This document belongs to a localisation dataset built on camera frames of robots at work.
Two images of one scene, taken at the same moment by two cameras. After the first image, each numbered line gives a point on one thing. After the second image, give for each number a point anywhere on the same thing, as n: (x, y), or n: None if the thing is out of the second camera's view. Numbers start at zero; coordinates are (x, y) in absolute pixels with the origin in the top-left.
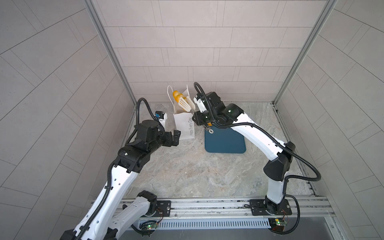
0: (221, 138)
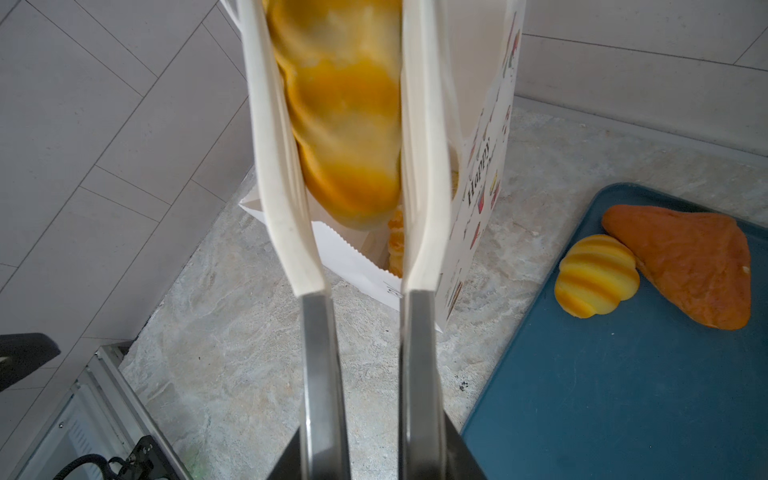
0: (708, 386)
